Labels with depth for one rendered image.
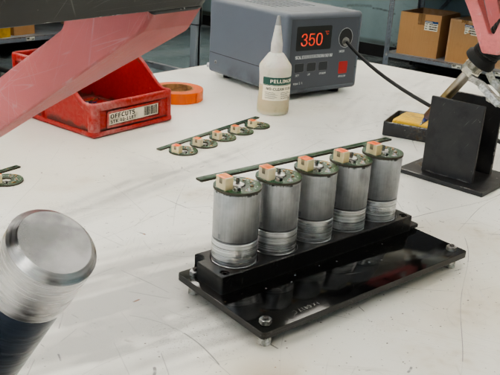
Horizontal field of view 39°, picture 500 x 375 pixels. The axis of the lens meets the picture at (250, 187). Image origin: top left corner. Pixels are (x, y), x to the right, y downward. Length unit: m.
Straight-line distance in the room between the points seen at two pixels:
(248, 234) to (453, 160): 0.26
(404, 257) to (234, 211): 0.12
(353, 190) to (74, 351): 0.18
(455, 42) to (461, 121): 4.28
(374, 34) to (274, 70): 4.93
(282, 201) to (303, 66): 0.45
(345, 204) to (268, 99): 0.33
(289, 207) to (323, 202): 0.03
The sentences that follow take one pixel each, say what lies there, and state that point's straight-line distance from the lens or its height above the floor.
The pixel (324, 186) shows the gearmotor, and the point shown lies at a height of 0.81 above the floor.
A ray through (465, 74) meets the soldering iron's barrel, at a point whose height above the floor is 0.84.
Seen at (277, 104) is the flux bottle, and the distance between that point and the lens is 0.73.
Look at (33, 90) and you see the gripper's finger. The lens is 0.16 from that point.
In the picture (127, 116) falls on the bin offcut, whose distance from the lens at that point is 0.66.
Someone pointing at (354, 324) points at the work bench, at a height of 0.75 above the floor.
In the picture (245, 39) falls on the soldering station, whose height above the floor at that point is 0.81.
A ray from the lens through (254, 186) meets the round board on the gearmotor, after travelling 0.36.
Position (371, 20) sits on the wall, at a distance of 5.65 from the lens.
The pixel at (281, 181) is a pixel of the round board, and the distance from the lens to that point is 0.37.
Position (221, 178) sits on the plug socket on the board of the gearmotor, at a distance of 0.35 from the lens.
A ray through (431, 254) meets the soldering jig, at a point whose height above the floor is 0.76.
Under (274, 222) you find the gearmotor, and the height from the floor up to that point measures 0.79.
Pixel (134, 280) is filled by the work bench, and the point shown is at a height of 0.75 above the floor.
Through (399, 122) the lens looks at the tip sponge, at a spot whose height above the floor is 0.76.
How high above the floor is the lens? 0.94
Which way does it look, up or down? 21 degrees down
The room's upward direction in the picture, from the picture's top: 3 degrees clockwise
